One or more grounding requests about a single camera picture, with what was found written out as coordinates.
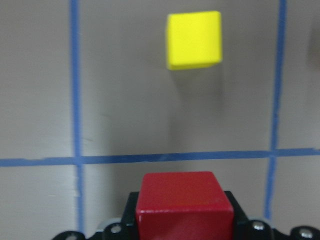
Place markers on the red wooden block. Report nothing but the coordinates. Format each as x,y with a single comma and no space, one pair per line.
183,206

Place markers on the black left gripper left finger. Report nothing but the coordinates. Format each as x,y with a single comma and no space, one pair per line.
128,218

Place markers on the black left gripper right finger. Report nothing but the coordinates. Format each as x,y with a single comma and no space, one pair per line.
240,218

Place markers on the yellow wooden block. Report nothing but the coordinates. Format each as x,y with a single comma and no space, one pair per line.
193,40

